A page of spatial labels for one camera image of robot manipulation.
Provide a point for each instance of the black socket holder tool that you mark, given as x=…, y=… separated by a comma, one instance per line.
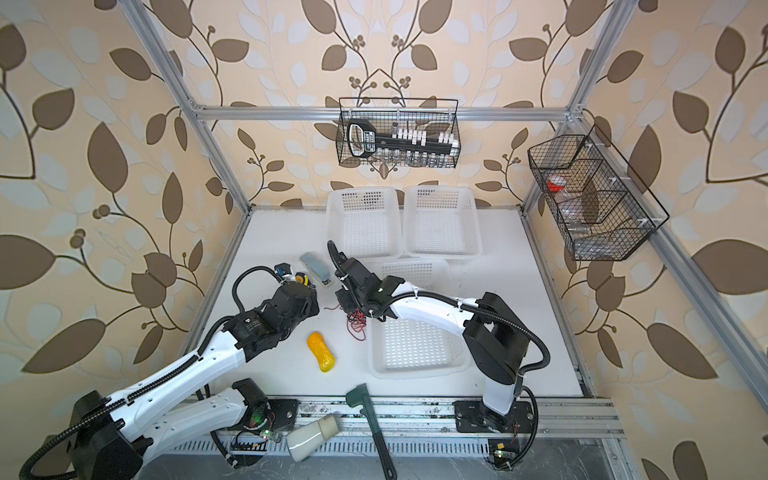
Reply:
x=364, y=140

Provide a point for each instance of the red object in wire basket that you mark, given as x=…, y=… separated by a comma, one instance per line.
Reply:
x=556, y=183

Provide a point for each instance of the yellow plastic corn toy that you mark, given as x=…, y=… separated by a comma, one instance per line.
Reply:
x=322, y=353

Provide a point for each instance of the black wire basket right wall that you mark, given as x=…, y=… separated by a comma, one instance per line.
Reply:
x=607, y=210

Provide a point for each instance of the white basket back right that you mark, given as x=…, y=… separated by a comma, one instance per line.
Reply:
x=441, y=222

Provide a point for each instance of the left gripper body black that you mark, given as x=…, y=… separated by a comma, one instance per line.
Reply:
x=311, y=308

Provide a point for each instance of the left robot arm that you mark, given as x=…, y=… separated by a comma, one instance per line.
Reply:
x=114, y=436

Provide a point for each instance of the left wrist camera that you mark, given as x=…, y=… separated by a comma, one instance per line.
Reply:
x=284, y=271

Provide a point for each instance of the aluminium frame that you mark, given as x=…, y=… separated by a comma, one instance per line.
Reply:
x=632, y=133

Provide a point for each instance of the yellow black tape measure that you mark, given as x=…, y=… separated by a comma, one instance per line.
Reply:
x=303, y=279

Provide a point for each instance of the green handled wrench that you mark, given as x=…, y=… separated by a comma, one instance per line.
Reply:
x=359, y=397

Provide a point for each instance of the white basket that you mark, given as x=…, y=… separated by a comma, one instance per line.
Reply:
x=441, y=222
x=404, y=349
x=365, y=222

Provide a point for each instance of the black wire basket back wall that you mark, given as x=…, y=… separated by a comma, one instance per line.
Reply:
x=432, y=114

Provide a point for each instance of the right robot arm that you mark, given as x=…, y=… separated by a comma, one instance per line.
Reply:
x=502, y=347

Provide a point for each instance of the white plastic bottle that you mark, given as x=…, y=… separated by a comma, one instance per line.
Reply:
x=305, y=440

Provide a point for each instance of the black wire basket wall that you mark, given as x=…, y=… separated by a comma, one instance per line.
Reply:
x=432, y=114
x=607, y=210

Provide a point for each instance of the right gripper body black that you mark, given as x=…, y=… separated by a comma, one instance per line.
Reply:
x=350, y=302

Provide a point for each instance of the white basket front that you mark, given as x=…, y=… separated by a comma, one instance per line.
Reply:
x=404, y=349

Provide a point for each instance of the white basket back left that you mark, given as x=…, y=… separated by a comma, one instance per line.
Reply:
x=365, y=222

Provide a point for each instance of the grey blue stapler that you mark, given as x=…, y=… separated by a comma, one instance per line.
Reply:
x=317, y=268

